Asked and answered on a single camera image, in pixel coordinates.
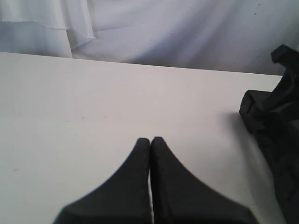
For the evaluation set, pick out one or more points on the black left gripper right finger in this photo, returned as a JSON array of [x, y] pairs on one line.
[[180, 198]]

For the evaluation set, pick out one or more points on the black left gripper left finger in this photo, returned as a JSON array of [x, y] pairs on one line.
[[122, 199]]

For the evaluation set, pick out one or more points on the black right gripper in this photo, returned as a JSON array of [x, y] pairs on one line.
[[287, 90]]

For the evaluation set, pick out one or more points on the black plastic tool case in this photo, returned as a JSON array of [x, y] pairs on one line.
[[277, 135]]

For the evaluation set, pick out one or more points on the white backdrop curtain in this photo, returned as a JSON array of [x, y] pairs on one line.
[[230, 35]]

